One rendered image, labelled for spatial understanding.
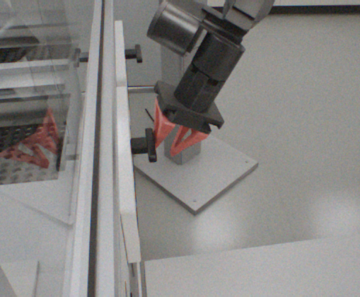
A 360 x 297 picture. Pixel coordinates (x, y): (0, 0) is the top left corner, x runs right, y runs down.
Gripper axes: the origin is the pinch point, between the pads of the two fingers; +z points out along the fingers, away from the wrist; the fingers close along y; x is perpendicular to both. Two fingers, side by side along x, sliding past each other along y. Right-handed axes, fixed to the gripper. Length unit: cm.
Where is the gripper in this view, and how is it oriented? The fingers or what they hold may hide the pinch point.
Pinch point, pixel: (163, 147)
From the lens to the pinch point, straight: 59.7
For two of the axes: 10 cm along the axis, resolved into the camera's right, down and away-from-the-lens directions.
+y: -8.7, -2.5, -4.3
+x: 2.0, 6.1, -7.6
